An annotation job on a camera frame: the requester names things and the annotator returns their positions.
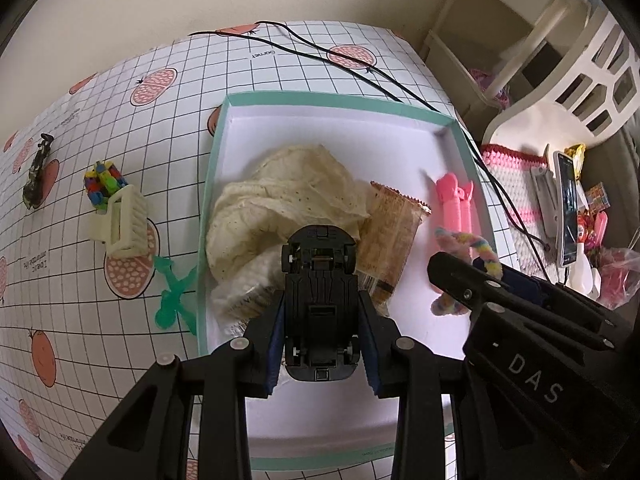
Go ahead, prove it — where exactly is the pastel fuzzy scrunchie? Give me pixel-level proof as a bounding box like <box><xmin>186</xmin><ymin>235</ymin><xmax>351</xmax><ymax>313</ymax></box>
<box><xmin>430</xmin><ymin>226</ymin><xmax>504</xmax><ymax>317</ymax></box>

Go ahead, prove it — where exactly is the colourful block toy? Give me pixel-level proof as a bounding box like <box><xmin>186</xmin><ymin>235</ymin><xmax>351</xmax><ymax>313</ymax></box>
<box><xmin>84</xmin><ymin>160</ymin><xmax>128</xmax><ymax>210</ymax></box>

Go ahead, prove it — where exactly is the dark camouflage toy figure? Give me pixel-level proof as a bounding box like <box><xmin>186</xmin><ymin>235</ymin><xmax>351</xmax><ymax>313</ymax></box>
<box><xmin>23</xmin><ymin>133</ymin><xmax>54</xmax><ymax>209</ymax></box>

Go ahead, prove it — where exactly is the cream hair claw clip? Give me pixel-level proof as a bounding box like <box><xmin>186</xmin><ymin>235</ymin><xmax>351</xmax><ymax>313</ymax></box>
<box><xmin>88</xmin><ymin>184</ymin><xmax>149</xmax><ymax>259</ymax></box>

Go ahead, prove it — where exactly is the white shelf rack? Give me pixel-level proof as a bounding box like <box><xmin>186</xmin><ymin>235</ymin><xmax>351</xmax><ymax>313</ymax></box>
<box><xmin>420</xmin><ymin>0</ymin><xmax>591</xmax><ymax>129</ymax></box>

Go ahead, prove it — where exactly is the black cable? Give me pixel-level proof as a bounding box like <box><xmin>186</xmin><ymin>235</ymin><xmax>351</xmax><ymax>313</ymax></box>
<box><xmin>188</xmin><ymin>19</ymin><xmax>557</xmax><ymax>254</ymax></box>

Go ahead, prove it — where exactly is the teal shallow cardboard box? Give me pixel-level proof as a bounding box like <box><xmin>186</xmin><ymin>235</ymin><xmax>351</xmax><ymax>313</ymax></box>
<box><xmin>196</xmin><ymin>91</ymin><xmax>495</xmax><ymax>472</ymax></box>

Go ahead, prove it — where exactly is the smartphone on stand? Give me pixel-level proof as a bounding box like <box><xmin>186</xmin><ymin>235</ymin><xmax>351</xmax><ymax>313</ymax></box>
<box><xmin>553</xmin><ymin>151</ymin><xmax>578</xmax><ymax>268</ymax></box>

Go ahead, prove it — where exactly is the green plastic toy figure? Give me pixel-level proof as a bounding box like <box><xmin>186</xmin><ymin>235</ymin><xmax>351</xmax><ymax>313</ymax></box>
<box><xmin>153</xmin><ymin>256</ymin><xmax>198</xmax><ymax>335</ymax></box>

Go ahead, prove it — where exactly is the orange snack packet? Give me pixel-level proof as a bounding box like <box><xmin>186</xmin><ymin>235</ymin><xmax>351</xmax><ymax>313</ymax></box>
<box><xmin>356</xmin><ymin>181</ymin><xmax>432</xmax><ymax>316</ymax></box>

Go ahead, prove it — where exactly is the black toy car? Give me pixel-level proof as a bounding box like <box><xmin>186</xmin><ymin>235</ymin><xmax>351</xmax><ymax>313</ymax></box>
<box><xmin>281</xmin><ymin>226</ymin><xmax>360</xmax><ymax>382</ymax></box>

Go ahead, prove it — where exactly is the grid pattern tablecloth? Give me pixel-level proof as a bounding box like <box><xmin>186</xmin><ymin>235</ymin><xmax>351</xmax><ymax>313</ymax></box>
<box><xmin>0</xmin><ymin>19</ymin><xmax>522</xmax><ymax>480</ymax></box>

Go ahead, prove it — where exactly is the cream dotted cloth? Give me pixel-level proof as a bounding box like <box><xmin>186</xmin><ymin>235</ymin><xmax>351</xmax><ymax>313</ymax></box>
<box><xmin>205</xmin><ymin>144</ymin><xmax>370</xmax><ymax>283</ymax></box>

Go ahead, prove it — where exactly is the white phone stand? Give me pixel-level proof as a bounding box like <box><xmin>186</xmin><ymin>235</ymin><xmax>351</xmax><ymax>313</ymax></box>
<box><xmin>529</xmin><ymin>167</ymin><xmax>558</xmax><ymax>238</ymax></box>

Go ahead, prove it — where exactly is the pink hair roller clip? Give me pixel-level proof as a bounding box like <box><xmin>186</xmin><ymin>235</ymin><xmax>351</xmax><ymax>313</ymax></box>
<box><xmin>435</xmin><ymin>172</ymin><xmax>474</xmax><ymax>233</ymax></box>

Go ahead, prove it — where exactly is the pink white crochet mat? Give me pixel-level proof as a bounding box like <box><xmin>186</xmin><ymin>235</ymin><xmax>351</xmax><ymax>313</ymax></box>
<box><xmin>480</xmin><ymin>144</ymin><xmax>551</xmax><ymax>256</ymax></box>

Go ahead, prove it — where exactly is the yellow snack wrapper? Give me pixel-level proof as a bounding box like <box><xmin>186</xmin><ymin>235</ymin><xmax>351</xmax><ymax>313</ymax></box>
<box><xmin>563</xmin><ymin>143</ymin><xmax>587</xmax><ymax>181</ymax></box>

